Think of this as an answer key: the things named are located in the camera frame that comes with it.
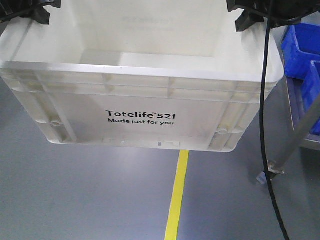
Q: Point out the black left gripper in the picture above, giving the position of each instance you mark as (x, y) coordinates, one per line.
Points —
(10, 9)

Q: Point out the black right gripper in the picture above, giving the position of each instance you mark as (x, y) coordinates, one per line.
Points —
(282, 12)

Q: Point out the white plastic tote box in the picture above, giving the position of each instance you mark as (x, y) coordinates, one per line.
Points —
(162, 74)

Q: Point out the blue plastic bin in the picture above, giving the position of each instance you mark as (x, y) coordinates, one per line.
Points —
(310, 88)
(300, 46)

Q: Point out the grey metal shelf frame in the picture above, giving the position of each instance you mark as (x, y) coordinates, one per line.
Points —
(299, 125)

